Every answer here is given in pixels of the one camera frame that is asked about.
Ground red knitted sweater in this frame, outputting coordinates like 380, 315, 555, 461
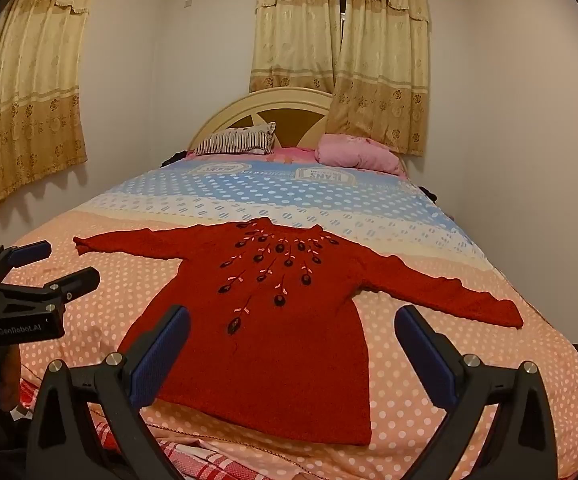
72, 219, 524, 447

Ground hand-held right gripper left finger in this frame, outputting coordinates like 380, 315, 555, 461
24, 305, 192, 480

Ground red plaid sheet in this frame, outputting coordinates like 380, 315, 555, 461
16, 380, 320, 480

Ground striped pillow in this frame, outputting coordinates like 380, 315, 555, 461
193, 121, 277, 156

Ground cream wooden headboard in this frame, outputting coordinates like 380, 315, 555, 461
187, 86, 410, 176

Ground polka dot bed blanket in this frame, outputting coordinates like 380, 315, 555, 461
6, 157, 578, 480

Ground pink pillow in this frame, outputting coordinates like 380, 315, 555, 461
316, 133, 402, 176

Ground person's left hand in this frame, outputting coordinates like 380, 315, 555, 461
0, 349, 22, 412

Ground beige patterned curtain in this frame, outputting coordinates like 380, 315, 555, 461
0, 0, 105, 212
326, 0, 431, 157
249, 0, 343, 94

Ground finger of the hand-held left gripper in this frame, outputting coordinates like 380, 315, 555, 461
0, 240, 52, 282
0, 267, 101, 311

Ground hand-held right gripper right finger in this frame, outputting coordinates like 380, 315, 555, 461
394, 305, 560, 480

